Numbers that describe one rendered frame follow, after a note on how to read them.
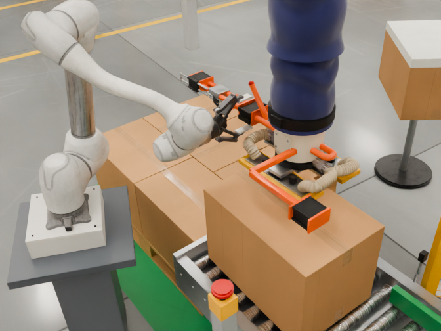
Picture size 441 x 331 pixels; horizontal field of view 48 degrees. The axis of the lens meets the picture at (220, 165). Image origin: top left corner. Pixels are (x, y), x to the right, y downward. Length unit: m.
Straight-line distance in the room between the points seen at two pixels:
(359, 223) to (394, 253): 1.30
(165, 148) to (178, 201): 0.96
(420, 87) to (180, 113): 1.87
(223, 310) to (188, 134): 0.55
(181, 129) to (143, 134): 1.63
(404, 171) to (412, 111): 0.72
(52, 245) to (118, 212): 0.34
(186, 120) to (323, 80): 0.43
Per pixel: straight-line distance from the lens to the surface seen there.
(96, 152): 2.16
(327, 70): 1.58
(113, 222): 2.26
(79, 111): 2.06
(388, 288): 2.27
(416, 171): 3.85
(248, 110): 1.91
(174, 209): 2.59
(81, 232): 2.11
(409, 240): 3.32
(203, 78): 2.15
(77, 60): 1.75
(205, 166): 2.86
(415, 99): 3.19
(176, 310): 2.84
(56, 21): 1.80
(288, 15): 1.48
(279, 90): 1.61
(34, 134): 4.54
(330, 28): 1.50
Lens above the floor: 2.22
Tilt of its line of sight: 36 degrees down
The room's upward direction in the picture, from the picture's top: 3 degrees counter-clockwise
